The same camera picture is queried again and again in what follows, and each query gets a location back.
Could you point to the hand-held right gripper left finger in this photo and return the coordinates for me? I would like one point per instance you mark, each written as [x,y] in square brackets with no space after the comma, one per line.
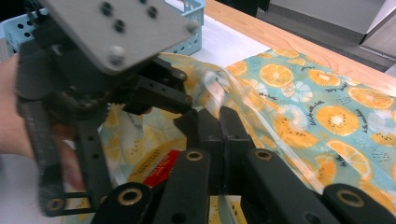
[205,133]

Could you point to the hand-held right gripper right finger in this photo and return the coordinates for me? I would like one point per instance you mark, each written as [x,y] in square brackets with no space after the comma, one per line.
[235,137]

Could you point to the light blue perforated plastic basket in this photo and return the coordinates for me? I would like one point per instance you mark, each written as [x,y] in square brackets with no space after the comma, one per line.
[199,11]

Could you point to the yellow patterned cloth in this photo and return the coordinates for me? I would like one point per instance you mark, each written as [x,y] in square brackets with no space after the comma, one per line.
[311,93]

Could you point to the white table mat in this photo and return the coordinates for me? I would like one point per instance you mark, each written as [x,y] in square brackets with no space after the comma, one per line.
[224,43]

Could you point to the grey cabinet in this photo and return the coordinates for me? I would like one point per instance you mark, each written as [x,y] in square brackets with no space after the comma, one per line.
[327,15]

